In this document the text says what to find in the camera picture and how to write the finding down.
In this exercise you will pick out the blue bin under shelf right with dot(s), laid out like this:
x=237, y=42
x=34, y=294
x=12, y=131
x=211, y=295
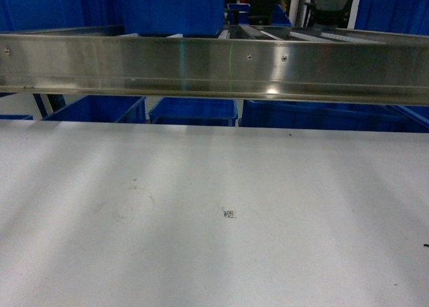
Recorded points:
x=328, y=116

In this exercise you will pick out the blue bin under shelf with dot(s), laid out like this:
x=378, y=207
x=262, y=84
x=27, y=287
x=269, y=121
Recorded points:
x=328, y=116
x=194, y=111
x=102, y=109

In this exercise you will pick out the blue bin under shelf middle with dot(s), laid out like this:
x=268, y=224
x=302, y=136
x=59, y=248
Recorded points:
x=194, y=111

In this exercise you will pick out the blue bin under shelf left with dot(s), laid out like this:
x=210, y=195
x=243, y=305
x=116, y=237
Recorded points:
x=102, y=109

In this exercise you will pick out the small QR code sticker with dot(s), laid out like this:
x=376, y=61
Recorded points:
x=229, y=212

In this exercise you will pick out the large blue bin left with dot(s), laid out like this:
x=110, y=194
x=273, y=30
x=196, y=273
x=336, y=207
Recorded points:
x=187, y=17

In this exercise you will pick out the large blue bin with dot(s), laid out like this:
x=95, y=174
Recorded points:
x=187, y=17
x=395, y=16

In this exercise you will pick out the black mesh office chair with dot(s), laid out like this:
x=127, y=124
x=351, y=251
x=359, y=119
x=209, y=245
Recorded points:
x=328, y=13

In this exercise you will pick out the large blue bin right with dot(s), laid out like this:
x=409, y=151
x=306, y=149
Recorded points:
x=395, y=16

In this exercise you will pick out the stainless steel front shelf rail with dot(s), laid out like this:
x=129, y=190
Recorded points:
x=241, y=62

